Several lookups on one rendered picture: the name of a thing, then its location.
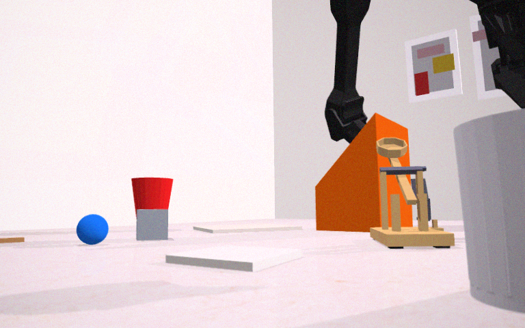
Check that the tan wooden catapult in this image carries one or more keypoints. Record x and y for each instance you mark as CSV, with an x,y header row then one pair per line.
x,y
397,237

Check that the blue ball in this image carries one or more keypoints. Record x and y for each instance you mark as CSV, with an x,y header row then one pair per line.
x,y
92,229

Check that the brown flat bar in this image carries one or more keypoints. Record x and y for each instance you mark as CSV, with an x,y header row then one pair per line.
x,y
12,240

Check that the white flat slab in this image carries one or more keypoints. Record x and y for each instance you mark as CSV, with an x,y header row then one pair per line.
x,y
235,257

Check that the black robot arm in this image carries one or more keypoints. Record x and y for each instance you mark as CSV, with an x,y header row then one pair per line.
x,y
344,108

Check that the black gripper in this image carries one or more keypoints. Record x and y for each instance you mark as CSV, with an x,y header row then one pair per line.
x,y
504,22

